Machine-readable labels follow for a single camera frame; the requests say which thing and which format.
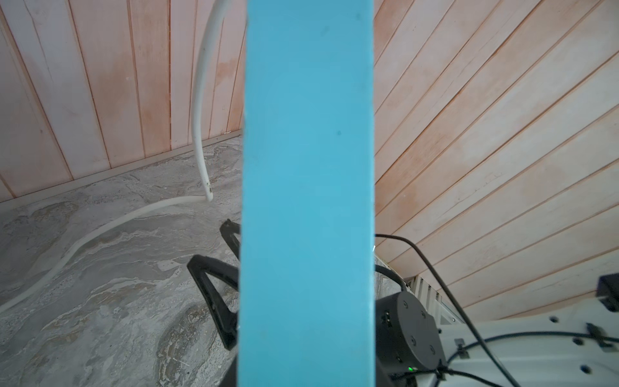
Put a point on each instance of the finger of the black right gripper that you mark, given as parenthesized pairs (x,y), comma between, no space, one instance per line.
(225,320)
(230,231)

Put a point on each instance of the blue power strip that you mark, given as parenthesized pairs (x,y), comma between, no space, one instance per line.
(308,140)

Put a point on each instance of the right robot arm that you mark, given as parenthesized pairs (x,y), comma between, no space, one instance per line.
(532,348)

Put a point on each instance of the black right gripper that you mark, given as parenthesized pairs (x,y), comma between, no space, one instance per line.
(407,338)

